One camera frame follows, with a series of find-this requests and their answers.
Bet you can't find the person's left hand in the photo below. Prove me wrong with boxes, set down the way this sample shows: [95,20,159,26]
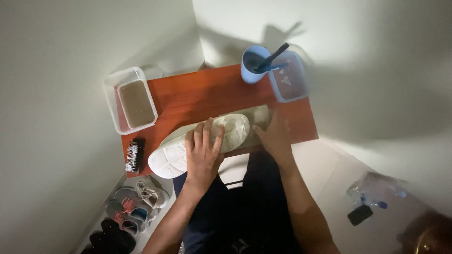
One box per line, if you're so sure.
[184,117,226,182]

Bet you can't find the person's right hand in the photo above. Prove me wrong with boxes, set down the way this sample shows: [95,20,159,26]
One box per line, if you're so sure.
[252,109,294,163]

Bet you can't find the grey-white cloth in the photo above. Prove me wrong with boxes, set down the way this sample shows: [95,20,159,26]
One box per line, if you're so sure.
[218,104,274,149]

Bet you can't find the white sneaker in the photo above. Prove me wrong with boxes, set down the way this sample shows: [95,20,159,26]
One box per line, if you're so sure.
[148,114,250,179]

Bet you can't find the clear container with blue rim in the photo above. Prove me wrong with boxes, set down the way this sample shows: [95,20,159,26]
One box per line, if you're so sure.
[267,50,310,103]

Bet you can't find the beige sneaker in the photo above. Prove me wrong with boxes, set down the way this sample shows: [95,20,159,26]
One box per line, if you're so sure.
[136,176,170,209]

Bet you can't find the black scrub brush white bristles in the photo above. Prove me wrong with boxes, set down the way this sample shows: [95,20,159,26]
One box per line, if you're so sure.
[125,138,146,174]

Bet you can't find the person's dark blue trousers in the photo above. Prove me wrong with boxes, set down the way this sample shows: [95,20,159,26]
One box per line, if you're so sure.
[173,150,304,254]

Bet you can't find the light blue cup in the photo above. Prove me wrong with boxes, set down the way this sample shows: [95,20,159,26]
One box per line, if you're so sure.
[241,45,272,85]

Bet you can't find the clear container with murky water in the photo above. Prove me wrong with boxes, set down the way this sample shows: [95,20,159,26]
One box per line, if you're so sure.
[103,66,159,135]

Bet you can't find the grey sneaker with pink laces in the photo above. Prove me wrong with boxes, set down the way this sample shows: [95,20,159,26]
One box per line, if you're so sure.
[114,187,158,222]
[105,200,147,236]

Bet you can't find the clear plastic bag with bottle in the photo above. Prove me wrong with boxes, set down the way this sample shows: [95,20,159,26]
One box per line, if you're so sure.
[346,172,407,210]

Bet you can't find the black phone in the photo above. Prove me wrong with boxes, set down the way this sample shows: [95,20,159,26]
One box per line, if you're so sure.
[347,205,374,226]

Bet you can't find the pair of black shoes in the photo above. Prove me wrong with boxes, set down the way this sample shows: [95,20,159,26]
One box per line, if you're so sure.
[81,218,137,254]

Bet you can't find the brown round object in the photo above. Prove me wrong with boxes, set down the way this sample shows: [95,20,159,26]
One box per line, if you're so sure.
[396,211,452,254]

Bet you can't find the blue brush handle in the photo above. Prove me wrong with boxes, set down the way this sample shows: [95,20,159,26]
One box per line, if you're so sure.
[266,62,290,72]

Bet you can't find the black stick brush handle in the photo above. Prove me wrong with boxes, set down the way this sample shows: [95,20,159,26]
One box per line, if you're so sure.
[255,43,290,73]

